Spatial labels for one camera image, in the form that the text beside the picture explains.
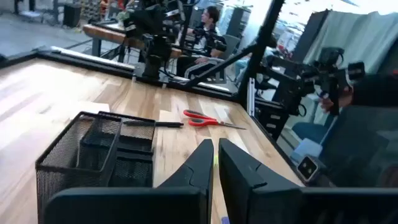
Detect red-handled scissors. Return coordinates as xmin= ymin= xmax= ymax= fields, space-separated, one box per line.
xmin=182 ymin=109 xmax=248 ymax=131

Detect table-level camera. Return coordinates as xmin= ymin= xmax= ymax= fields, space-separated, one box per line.
xmin=297 ymin=154 xmax=323 ymax=184

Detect blue-grey office chair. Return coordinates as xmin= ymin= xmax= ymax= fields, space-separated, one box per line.
xmin=292 ymin=105 xmax=398 ymax=187

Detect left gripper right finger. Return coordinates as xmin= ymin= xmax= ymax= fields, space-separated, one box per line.
xmin=218 ymin=138 xmax=398 ymax=224

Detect black aluminium table frame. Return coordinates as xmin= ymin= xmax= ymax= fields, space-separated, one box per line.
xmin=0 ymin=0 xmax=312 ymax=187

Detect black pen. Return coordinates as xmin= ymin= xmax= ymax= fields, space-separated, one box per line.
xmin=123 ymin=119 xmax=185 ymax=129

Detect pale curtain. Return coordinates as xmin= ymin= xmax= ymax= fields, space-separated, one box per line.
xmin=303 ymin=11 xmax=398 ymax=74

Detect beige sticky note pad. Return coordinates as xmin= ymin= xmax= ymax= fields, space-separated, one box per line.
xmin=68 ymin=101 xmax=111 ymax=121

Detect silver aluminium bracket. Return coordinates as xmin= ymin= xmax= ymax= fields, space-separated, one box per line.
xmin=247 ymin=77 xmax=256 ymax=116

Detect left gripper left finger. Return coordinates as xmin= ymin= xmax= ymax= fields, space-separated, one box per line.
xmin=43 ymin=138 xmax=215 ymax=224

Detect black mesh desk organizer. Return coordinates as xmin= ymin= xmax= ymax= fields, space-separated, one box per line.
xmin=35 ymin=111 xmax=156 ymax=224

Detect black bin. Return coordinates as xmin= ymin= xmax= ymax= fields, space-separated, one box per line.
xmin=63 ymin=2 xmax=82 ymax=28

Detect person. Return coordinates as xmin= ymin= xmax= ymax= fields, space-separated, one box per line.
xmin=176 ymin=5 xmax=229 ymax=77

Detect black controller box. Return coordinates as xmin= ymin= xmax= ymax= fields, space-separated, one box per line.
xmin=256 ymin=104 xmax=292 ymax=141

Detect person's hand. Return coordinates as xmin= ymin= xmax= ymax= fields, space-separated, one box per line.
xmin=318 ymin=86 xmax=354 ymax=113

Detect wooden background table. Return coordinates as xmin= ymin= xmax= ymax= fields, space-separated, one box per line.
xmin=82 ymin=24 xmax=183 ymax=60

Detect person's forearm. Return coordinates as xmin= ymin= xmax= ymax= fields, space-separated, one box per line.
xmin=351 ymin=73 xmax=398 ymax=108

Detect black cabinet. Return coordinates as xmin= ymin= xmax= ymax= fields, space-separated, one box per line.
xmin=226 ymin=6 xmax=252 ymax=38

